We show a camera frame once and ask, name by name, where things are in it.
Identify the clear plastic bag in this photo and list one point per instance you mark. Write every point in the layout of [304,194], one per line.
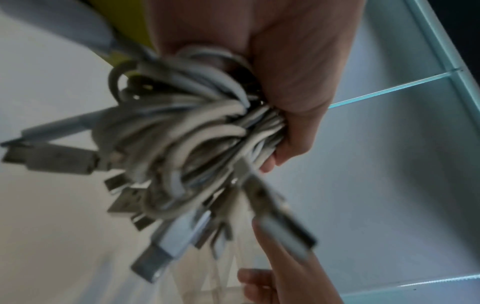
[221,276]

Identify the yellow green band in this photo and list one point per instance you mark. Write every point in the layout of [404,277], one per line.
[127,23]

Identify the person's right hand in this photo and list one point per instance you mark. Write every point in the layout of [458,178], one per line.
[296,282]

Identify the frosted glass tray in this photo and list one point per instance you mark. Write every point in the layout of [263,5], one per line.
[390,166]

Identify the person's left hand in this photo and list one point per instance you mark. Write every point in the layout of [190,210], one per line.
[285,44]

